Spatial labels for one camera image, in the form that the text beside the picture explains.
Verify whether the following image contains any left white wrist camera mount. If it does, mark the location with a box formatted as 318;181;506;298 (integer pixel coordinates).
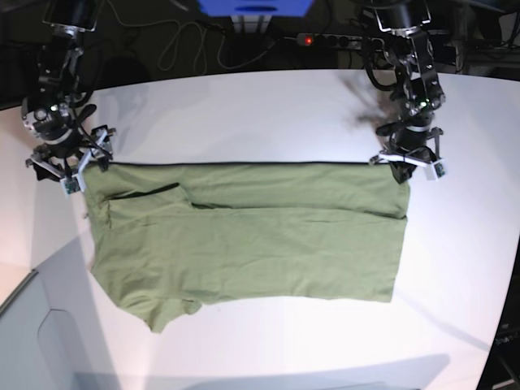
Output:
369;148;448;181

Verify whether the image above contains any blue box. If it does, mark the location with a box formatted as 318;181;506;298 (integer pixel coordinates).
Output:
198;0;314;17

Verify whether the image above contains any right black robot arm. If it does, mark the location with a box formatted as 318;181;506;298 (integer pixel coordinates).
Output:
21;1;115;182

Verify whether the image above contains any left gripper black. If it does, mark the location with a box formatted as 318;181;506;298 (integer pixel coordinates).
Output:
375;117;443;184

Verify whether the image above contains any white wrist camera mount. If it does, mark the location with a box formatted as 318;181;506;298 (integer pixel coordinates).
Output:
25;125;116;197
369;148;448;181

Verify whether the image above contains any white power strip red switch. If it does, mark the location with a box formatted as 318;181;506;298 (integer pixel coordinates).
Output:
284;32;363;51

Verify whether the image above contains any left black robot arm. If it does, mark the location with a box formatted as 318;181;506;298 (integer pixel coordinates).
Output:
362;1;446;184

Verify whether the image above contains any green T-shirt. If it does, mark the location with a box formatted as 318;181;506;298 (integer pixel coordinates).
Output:
84;162;410;333

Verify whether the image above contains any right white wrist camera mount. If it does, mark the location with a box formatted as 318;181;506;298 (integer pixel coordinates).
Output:
25;125;116;197

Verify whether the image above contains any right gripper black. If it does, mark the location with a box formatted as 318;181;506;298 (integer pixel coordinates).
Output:
32;127;112;181

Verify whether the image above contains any black looped floor cable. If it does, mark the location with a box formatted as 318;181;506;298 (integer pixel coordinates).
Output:
158;18;281;74

